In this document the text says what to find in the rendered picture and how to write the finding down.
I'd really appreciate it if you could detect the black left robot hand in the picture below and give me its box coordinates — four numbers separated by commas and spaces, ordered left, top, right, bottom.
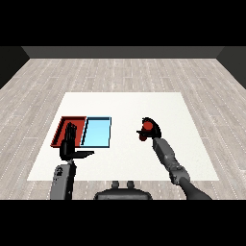
59, 122, 95, 161

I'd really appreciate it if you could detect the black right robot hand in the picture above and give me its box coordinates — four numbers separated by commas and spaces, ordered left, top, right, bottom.
135, 116, 162, 139

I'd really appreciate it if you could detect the red can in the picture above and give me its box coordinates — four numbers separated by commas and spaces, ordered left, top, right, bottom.
138, 120, 154, 142

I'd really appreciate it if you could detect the red shallow open box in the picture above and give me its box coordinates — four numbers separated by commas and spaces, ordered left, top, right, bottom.
50, 115, 88, 149

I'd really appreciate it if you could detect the light blue shallow open box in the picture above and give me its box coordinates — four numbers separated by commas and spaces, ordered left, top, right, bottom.
80, 116, 112, 149

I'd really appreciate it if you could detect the dark grey robot body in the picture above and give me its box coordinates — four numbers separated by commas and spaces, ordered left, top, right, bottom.
93, 181, 154, 201

